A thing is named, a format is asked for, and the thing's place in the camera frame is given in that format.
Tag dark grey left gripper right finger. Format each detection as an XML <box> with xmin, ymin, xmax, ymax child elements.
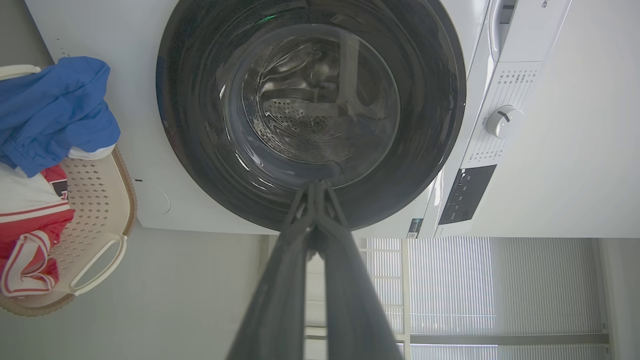
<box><xmin>312</xmin><ymin>180</ymin><xmax>404</xmax><ymax>360</ymax></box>

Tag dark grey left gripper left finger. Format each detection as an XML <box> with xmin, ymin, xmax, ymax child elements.
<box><xmin>226</xmin><ymin>181</ymin><xmax>321</xmax><ymax>360</ymax></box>

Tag black round glass washer door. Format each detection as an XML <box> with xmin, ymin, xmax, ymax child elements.
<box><xmin>156</xmin><ymin>0</ymin><xmax>467</xmax><ymax>232</ymax></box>

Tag white front-load washing machine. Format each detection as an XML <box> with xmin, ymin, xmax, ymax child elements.
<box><xmin>24</xmin><ymin>0</ymin><xmax>640</xmax><ymax>239</ymax></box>

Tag white window blinds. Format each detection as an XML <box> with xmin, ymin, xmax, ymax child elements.
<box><xmin>367</xmin><ymin>237</ymin><xmax>611</xmax><ymax>360</ymax></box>

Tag black washer display panel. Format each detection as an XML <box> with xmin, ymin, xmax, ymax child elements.
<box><xmin>438</xmin><ymin>164</ymin><xmax>498</xmax><ymax>226</ymax></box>

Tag round white filter cover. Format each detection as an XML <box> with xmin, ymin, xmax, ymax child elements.
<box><xmin>135</xmin><ymin>180</ymin><xmax>172</xmax><ymax>216</ymax></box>

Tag steel washer drum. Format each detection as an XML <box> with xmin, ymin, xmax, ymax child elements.
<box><xmin>241</xmin><ymin>37</ymin><xmax>401</xmax><ymax>165</ymax></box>

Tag beige plastic laundry basket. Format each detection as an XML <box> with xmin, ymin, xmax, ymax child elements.
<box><xmin>0</xmin><ymin>64</ymin><xmax>138</xmax><ymax>317</ymax></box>

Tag white round control knob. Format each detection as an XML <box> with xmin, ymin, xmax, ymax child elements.
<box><xmin>486</xmin><ymin>105</ymin><xmax>524</xmax><ymax>140</ymax></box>

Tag red and white garment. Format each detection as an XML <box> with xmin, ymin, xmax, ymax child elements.
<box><xmin>0</xmin><ymin>162</ymin><xmax>76</xmax><ymax>299</ymax></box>

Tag blue garment with white trim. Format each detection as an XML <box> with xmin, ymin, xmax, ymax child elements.
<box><xmin>0</xmin><ymin>56</ymin><xmax>121</xmax><ymax>179</ymax></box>

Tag white detergent drawer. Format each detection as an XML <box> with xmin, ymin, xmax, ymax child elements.
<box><xmin>487</xmin><ymin>0</ymin><xmax>572</xmax><ymax>65</ymax></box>

